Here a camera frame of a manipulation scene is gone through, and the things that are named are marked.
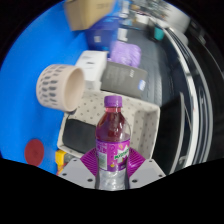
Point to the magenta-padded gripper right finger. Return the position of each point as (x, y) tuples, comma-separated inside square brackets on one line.
[(148, 172)]

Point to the black shelf unit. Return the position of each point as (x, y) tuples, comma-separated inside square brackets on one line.
[(170, 126)]

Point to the purple pouch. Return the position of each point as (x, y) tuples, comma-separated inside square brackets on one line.
[(126, 54)]

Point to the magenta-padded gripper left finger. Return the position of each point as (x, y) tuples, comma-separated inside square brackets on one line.
[(75, 172)]

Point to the yellow multimeter with red leads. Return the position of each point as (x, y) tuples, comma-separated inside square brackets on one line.
[(60, 158)]

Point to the brown cardboard box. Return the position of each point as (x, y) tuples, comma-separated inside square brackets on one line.
[(85, 13)]

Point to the flat round red coaster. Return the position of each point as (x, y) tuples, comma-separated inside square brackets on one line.
[(34, 152)]

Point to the white box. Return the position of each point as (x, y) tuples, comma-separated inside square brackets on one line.
[(91, 66)]

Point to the clear bottle with purple cap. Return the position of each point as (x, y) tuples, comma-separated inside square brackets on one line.
[(112, 150)]

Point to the beige patterned mug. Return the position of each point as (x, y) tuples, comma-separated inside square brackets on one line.
[(55, 86)]

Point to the teal object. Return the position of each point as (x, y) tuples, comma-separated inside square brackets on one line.
[(158, 33)]

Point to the beige perforated tray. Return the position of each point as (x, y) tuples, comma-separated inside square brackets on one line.
[(143, 123)]

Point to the dark grey flat box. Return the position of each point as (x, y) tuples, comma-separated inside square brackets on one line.
[(121, 78)]

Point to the blue box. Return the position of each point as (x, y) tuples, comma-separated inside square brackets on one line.
[(103, 35)]

